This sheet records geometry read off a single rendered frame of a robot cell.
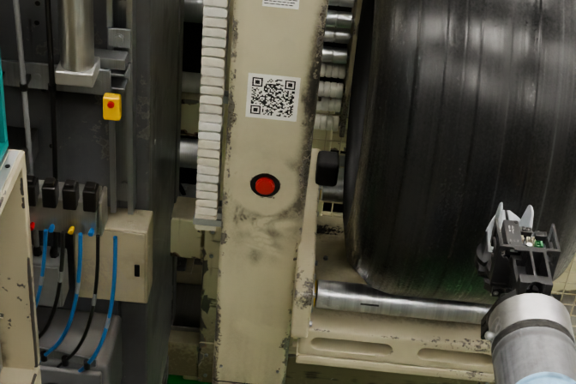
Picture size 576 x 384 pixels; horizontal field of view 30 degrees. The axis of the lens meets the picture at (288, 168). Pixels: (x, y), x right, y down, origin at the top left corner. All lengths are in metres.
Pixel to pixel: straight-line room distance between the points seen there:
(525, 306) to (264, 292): 0.69
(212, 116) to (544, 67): 0.50
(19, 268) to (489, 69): 0.66
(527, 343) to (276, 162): 0.60
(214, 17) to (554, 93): 0.48
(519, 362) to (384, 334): 0.59
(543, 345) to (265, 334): 0.79
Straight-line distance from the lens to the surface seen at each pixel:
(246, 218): 1.69
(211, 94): 1.58
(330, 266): 1.91
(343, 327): 1.71
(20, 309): 1.51
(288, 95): 1.55
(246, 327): 1.85
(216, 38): 1.53
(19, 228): 1.42
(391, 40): 1.39
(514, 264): 1.26
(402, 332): 1.72
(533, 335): 1.17
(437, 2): 1.39
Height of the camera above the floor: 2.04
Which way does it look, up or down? 36 degrees down
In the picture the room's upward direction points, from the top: 6 degrees clockwise
